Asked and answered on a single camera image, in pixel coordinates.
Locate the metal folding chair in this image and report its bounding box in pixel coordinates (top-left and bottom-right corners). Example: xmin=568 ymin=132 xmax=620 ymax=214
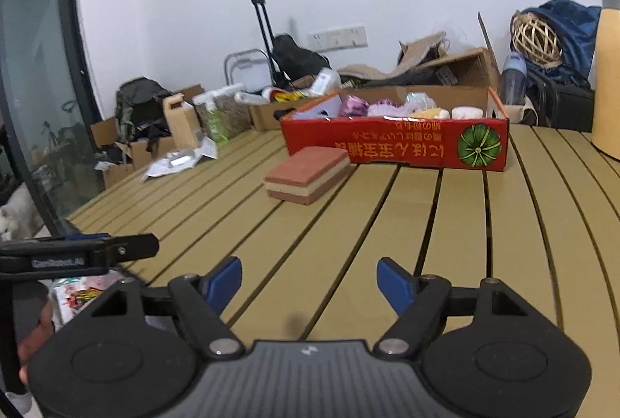
xmin=223 ymin=49 xmax=270 ymax=86

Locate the lavender plush toy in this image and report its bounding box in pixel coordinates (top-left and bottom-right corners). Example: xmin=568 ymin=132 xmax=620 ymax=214
xmin=367 ymin=100 xmax=420 ymax=118

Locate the tan paper carton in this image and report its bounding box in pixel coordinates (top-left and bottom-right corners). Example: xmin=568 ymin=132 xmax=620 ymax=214
xmin=163 ymin=93 xmax=203 ymax=150

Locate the red beige sponge brick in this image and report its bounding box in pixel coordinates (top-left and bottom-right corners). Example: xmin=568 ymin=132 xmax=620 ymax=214
xmin=264 ymin=146 xmax=352 ymax=205

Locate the mint green scrunchie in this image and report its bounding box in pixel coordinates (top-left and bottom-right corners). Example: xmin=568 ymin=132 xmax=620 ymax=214
xmin=406 ymin=92 xmax=437 ymax=113

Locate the blue water bottle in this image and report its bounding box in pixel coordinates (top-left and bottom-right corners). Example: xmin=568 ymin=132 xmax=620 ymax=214
xmin=499 ymin=52 xmax=527 ymax=105

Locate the large brown cardboard box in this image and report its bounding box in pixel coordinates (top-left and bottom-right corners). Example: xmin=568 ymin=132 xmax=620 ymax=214
xmin=338 ymin=11 xmax=503 ymax=91

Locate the red orange cardboard box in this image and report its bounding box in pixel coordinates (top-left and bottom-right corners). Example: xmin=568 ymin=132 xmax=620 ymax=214
xmin=279 ymin=85 xmax=510 ymax=172

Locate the white foam cylinder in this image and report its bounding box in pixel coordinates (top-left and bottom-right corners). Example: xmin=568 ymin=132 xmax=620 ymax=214
xmin=451 ymin=107 xmax=484 ymax=120

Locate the woven rattan ball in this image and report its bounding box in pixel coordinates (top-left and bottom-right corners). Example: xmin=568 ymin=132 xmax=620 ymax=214
xmin=511 ymin=11 xmax=563 ymax=70

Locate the white plastic wrapper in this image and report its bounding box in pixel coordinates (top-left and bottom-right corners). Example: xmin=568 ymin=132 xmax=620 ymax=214
xmin=142 ymin=138 xmax=217 ymax=182

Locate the beige grey cushion mat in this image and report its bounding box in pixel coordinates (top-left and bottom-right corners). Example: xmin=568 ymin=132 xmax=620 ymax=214
xmin=338 ymin=31 xmax=447 ymax=81

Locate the purple satin scrunchie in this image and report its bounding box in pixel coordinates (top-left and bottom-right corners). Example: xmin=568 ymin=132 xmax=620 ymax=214
xmin=338 ymin=95 xmax=370 ymax=118

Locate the dark green backpack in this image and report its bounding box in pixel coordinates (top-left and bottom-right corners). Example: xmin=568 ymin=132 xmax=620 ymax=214
xmin=115 ymin=77 xmax=171 ymax=143

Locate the black bag on trolley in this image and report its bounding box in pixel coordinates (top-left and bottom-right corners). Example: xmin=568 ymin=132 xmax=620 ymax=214
xmin=272 ymin=34 xmax=331 ymax=81

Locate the person's left hand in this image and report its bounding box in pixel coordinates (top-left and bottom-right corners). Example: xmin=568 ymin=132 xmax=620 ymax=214
xmin=18 ymin=301 xmax=55 ymax=384

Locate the small brown cardboard box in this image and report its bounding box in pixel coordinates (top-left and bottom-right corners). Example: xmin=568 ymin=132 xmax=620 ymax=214
xmin=239 ymin=76 xmax=333 ymax=132

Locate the green spray bottle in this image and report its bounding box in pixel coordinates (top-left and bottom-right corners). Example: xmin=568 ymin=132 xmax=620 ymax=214
xmin=205 ymin=100 xmax=228 ymax=145

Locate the white cat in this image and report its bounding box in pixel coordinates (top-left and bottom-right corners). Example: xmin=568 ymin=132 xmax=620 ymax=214
xmin=0 ymin=183 xmax=44 ymax=242

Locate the yellow thermos jug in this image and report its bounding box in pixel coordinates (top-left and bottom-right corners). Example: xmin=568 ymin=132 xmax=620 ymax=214
xmin=592 ymin=0 xmax=620 ymax=160

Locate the glass door frame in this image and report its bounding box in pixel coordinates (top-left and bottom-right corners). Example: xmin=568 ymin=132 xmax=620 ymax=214
xmin=1 ymin=0 xmax=103 ymax=236

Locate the blue velvet bag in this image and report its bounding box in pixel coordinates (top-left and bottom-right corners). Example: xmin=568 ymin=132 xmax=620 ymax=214
xmin=520 ymin=0 xmax=601 ymax=88

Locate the yellow white plush toy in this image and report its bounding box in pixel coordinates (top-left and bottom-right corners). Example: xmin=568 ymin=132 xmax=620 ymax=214
xmin=409 ymin=107 xmax=451 ymax=120

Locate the white bottle in box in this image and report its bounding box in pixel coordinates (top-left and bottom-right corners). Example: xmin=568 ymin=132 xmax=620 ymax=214
xmin=308 ymin=67 xmax=341 ymax=97

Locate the white wall socket strip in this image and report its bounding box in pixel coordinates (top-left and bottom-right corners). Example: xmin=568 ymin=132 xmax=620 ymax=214
xmin=307 ymin=24 xmax=368 ymax=52

